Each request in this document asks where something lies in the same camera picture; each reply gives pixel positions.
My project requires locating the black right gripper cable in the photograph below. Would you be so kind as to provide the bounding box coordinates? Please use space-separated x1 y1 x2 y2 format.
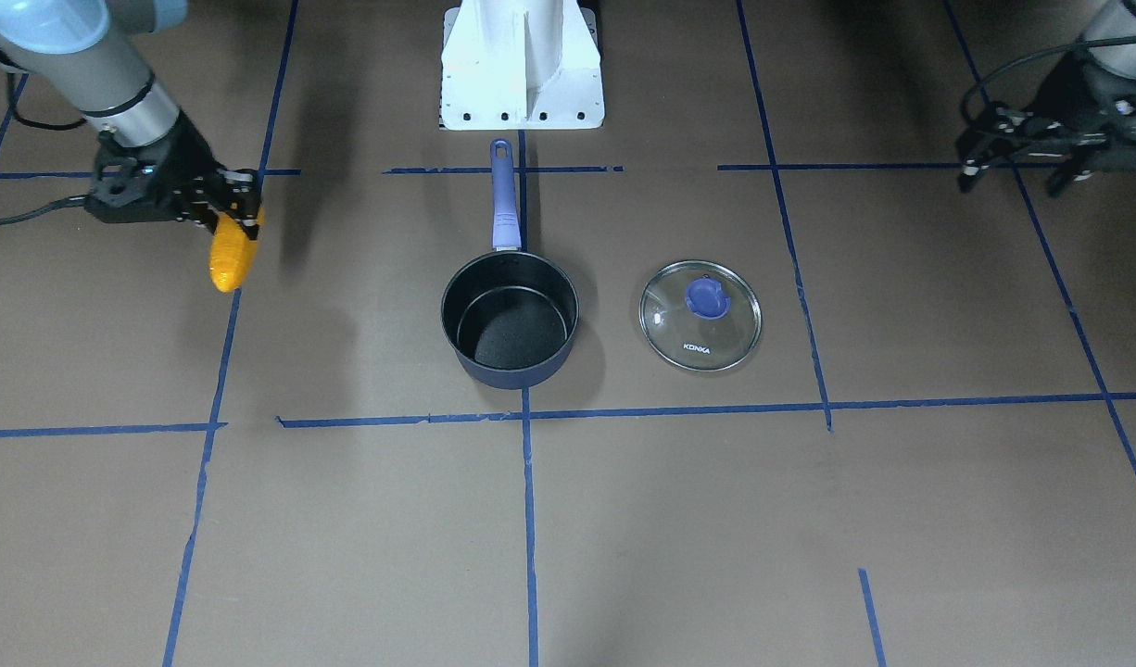
0 74 97 230

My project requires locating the glass pot lid blue knob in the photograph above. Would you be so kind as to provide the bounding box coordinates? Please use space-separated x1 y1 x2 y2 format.
638 260 765 372

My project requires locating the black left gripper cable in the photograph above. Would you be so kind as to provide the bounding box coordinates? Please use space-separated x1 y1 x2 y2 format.
959 33 1136 140

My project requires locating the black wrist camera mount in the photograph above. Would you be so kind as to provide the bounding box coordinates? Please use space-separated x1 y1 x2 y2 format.
82 130 186 224
1029 51 1136 173

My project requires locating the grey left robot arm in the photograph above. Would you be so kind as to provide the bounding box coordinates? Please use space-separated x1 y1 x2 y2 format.
957 1 1136 197

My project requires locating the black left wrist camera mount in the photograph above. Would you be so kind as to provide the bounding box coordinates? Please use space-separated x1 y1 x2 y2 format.
1029 51 1136 173

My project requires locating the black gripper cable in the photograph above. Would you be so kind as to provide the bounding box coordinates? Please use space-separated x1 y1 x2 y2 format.
0 74 97 230
959 33 1136 140

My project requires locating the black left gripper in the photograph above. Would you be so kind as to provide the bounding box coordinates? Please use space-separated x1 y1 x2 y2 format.
959 102 1109 197

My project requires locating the yellow toy corn cob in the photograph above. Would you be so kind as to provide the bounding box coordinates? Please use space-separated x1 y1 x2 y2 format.
208 208 266 293

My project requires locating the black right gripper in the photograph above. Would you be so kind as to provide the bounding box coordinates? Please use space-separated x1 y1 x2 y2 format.
160 111 264 242

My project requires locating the dark blue saucepan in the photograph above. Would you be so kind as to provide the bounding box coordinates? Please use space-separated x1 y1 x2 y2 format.
440 137 579 390

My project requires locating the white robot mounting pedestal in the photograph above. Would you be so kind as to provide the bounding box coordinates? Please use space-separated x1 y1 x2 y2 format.
438 1 605 132

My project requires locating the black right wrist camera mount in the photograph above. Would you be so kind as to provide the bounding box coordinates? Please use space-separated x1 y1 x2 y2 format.
82 130 186 224

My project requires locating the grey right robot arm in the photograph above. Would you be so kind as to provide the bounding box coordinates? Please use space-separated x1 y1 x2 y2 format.
0 1 262 242

